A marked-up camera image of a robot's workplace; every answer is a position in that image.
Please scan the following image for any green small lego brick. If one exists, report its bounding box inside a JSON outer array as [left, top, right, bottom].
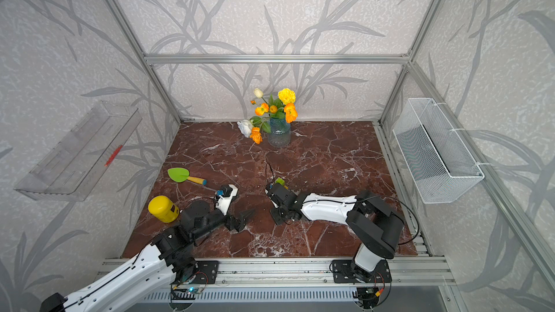
[[275, 178, 286, 187]]

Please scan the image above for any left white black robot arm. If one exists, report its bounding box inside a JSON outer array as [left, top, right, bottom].
[[40, 200, 255, 311]]

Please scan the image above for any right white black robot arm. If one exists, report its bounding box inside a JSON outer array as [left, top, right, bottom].
[[265, 182, 406, 283]]

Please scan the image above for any green toy shovel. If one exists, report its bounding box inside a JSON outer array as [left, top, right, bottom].
[[168, 168, 207, 186]]

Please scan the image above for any yellow plastic jar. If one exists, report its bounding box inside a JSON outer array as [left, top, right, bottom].
[[148, 195, 179, 224]]

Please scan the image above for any blue glass vase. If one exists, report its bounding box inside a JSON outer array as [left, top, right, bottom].
[[268, 118, 291, 148]]

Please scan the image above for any left green circuit board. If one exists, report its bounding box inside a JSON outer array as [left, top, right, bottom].
[[170, 287, 204, 301]]

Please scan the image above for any artificial flower bouquet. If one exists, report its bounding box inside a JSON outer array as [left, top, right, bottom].
[[237, 88, 299, 144]]

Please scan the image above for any red pen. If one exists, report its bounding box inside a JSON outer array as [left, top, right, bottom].
[[105, 145, 123, 167]]

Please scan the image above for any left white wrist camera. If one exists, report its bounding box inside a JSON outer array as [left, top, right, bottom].
[[215, 184, 238, 215]]

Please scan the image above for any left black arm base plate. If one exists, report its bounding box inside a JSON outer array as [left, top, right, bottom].
[[183, 260, 220, 285]]

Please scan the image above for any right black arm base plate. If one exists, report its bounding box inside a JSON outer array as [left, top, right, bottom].
[[329, 259, 392, 285]]

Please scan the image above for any right circuit board with wires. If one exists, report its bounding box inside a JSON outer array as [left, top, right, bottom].
[[353, 287, 383, 309]]

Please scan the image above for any white wire mesh basket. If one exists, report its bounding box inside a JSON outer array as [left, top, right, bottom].
[[393, 98, 484, 205]]

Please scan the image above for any aluminium front rail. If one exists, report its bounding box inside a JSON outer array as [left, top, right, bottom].
[[90, 256, 456, 289]]

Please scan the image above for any aluminium frame crossbar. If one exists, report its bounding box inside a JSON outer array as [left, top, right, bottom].
[[143, 54, 409, 64]]

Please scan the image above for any transparent plastic wall shelf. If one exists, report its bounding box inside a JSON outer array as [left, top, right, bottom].
[[14, 101, 143, 202]]

